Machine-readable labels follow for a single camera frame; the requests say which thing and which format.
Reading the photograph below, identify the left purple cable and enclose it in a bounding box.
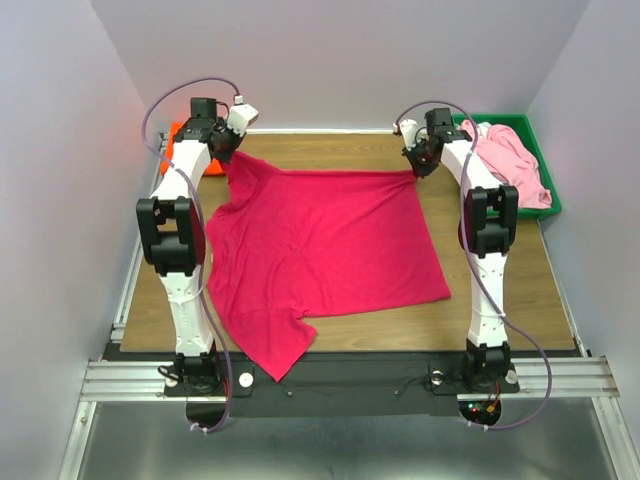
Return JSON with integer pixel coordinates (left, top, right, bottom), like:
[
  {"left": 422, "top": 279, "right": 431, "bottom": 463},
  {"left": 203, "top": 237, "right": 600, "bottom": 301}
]
[{"left": 142, "top": 76, "right": 246, "bottom": 435}]

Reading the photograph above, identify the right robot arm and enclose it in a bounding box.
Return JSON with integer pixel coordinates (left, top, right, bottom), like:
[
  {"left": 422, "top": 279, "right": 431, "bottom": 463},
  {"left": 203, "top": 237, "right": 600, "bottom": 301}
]
[{"left": 396, "top": 108, "right": 519, "bottom": 390}]

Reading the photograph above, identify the white garment in bin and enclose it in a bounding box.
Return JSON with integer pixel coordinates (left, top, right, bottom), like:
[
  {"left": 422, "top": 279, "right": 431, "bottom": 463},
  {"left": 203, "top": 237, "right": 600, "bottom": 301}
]
[{"left": 476, "top": 122, "right": 494, "bottom": 140}]

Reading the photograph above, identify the pink t-shirt in bin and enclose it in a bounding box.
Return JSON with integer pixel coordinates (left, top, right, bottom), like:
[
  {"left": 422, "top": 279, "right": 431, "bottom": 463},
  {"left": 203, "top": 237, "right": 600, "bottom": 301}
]
[{"left": 458, "top": 120, "right": 552, "bottom": 210}]

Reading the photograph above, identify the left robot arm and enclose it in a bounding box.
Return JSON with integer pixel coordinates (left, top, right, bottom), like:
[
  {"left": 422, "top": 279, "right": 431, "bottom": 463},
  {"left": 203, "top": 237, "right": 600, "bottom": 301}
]
[{"left": 136, "top": 97, "right": 237, "bottom": 396}]

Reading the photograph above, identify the green plastic bin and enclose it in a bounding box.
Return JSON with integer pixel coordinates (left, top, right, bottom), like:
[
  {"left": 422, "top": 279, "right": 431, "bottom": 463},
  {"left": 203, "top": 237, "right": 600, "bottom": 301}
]
[{"left": 473, "top": 113, "right": 562, "bottom": 219}]

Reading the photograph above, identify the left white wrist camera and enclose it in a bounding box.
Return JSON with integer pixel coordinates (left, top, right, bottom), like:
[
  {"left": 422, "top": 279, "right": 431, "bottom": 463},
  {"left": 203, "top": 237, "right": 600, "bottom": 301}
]
[{"left": 226, "top": 104, "right": 259, "bottom": 137}]

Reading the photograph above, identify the magenta t-shirt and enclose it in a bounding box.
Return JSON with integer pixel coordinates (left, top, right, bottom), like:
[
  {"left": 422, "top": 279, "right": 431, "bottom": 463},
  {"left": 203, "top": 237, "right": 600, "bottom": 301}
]
[{"left": 206, "top": 153, "right": 451, "bottom": 380}]

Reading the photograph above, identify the folded orange t-shirt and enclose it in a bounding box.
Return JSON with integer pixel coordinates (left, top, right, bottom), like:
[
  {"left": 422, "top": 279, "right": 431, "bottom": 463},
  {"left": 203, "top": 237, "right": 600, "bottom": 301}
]
[{"left": 160, "top": 122, "right": 225, "bottom": 177}]

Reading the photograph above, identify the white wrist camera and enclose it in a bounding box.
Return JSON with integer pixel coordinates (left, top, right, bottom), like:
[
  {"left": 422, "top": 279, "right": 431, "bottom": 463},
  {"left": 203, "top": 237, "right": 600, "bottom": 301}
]
[
  {"left": 394, "top": 119, "right": 421, "bottom": 151},
  {"left": 226, "top": 104, "right": 259, "bottom": 137}
]

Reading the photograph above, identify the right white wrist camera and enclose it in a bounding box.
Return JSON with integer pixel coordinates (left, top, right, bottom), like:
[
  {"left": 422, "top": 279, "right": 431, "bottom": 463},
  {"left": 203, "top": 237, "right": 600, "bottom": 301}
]
[{"left": 394, "top": 119, "right": 421, "bottom": 151}]

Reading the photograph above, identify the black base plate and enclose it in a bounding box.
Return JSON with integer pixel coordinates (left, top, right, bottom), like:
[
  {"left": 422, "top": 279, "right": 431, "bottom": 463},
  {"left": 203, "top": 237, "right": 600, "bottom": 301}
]
[{"left": 99, "top": 349, "right": 524, "bottom": 419}]

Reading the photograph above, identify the aluminium frame rail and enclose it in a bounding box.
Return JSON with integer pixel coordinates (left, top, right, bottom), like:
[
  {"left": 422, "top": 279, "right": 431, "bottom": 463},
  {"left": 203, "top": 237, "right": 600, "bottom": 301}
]
[{"left": 80, "top": 357, "right": 620, "bottom": 402}]

